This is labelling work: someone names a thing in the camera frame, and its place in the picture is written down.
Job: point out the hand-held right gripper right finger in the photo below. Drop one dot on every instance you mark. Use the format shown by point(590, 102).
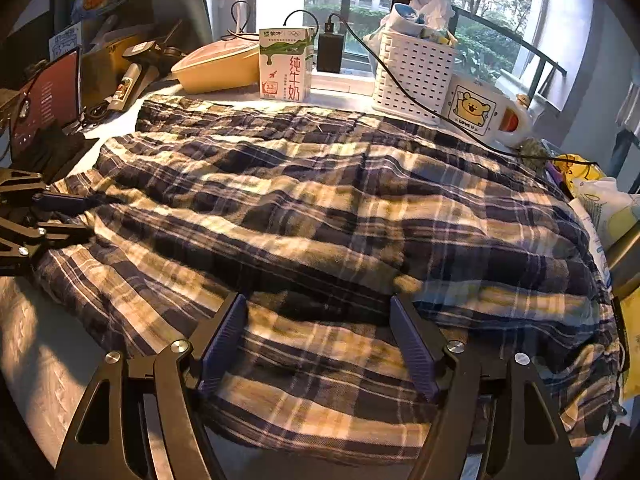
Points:
point(412, 345)

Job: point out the tablet with red screen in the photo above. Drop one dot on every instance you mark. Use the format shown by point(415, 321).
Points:
point(50, 95)

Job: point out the yellow bag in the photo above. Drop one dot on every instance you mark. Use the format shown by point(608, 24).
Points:
point(580, 170)

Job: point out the black charger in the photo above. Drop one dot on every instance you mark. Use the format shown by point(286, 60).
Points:
point(330, 52)

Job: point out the steel thermos bottle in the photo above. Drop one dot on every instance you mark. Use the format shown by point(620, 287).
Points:
point(625, 255)

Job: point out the white spray can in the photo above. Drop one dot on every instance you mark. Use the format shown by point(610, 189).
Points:
point(125, 85)

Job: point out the brown cardboard box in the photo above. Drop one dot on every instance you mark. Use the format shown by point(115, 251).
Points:
point(100, 75)

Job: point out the plaid pants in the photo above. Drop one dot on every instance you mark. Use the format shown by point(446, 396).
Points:
point(325, 220)

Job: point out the white perforated basket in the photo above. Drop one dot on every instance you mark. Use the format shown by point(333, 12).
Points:
point(410, 75)

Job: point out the black device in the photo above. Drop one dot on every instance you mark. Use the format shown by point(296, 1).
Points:
point(142, 50)

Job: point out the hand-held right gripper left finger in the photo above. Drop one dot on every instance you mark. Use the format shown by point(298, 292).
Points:
point(225, 340)

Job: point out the green and white milk carton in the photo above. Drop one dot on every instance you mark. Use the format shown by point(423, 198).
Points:
point(285, 75)

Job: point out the black cloth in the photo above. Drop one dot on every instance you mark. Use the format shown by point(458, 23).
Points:
point(55, 155)

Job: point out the white bear mug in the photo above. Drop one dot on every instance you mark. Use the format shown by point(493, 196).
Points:
point(470, 110)

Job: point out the white bottle with orange label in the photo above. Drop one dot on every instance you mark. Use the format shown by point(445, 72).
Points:
point(515, 122)

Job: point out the yellow box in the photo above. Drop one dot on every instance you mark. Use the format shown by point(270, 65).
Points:
point(632, 340)

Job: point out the yellow lidded container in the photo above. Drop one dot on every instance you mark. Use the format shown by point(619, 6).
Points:
point(215, 72)

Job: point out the white printed box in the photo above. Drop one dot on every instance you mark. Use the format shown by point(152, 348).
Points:
point(65, 40)

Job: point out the white plastic bag in basket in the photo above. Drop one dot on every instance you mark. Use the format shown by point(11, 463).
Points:
point(425, 0)

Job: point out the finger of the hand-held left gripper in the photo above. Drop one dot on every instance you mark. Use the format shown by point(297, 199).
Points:
point(65, 202)
point(60, 235)

